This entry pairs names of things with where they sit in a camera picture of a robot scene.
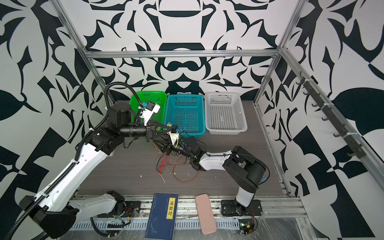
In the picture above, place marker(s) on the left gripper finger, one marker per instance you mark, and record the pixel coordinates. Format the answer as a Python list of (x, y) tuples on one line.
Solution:
[(167, 128), (163, 142)]

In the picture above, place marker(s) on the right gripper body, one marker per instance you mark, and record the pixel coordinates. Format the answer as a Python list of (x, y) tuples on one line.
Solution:
[(180, 149)]

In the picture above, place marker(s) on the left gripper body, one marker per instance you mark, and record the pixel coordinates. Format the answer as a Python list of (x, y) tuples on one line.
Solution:
[(150, 132)]

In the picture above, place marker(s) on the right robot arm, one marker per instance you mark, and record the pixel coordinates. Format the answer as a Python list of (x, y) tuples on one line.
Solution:
[(245, 169)]

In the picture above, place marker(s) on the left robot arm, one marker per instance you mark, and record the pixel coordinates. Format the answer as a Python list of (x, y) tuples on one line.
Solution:
[(53, 208)]

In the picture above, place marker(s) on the teal plastic basket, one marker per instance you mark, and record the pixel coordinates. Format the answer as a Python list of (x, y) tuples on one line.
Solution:
[(187, 112)]

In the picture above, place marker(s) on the white plastic basket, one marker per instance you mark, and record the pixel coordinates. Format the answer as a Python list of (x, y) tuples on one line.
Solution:
[(224, 113)]

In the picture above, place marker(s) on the blue book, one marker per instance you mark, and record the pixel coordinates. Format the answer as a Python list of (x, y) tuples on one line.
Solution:
[(162, 218)]

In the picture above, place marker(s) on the pink case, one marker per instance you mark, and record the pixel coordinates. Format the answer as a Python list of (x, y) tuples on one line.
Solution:
[(205, 214)]

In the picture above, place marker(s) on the small circuit board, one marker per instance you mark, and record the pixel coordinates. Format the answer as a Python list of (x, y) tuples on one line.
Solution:
[(247, 226)]

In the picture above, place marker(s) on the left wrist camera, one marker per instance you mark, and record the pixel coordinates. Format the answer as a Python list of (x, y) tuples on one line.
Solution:
[(147, 110)]

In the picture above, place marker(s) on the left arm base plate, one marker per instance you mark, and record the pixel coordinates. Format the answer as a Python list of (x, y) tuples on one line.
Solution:
[(126, 209)]

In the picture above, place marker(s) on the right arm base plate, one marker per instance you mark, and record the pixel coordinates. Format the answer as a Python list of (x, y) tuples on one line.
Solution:
[(231, 208)]

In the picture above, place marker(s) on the wall hook rail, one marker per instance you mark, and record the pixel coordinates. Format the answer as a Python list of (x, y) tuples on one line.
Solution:
[(335, 117)]

